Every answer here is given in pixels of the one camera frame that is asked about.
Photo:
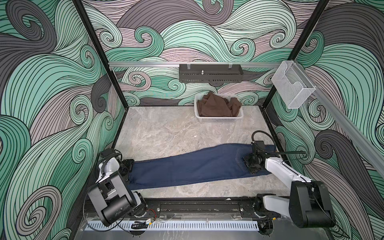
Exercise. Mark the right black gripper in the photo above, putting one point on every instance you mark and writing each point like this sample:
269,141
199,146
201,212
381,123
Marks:
251,169

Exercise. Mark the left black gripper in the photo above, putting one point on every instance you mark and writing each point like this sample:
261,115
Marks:
128,162

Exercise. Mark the blue denim trousers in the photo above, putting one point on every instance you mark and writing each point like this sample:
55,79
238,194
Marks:
222,162

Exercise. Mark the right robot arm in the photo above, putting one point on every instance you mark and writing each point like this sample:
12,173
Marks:
309,203

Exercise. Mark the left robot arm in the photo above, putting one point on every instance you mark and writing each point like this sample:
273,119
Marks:
110,195

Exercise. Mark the brown trousers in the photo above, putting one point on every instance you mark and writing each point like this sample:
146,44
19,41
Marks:
212,105

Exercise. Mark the white plastic laundry basket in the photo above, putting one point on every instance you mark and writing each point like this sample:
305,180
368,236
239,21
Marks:
215,119

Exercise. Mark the black perforated metal tray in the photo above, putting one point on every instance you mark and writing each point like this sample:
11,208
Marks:
210,73

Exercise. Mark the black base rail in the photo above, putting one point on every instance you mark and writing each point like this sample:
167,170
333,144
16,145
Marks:
166,208

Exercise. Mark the white slotted cable duct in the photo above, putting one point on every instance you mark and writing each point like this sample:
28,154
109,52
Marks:
220,225

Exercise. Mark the clear plastic wall bin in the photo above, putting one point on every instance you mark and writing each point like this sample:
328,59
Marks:
293,84

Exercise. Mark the aluminium rail back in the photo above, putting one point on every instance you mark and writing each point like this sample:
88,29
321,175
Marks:
166,64

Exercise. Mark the aluminium rail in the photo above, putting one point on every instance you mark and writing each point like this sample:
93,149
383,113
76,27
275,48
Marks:
340,105
166,64

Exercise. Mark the aluminium rail right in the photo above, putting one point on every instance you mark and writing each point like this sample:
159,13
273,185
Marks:
340,105

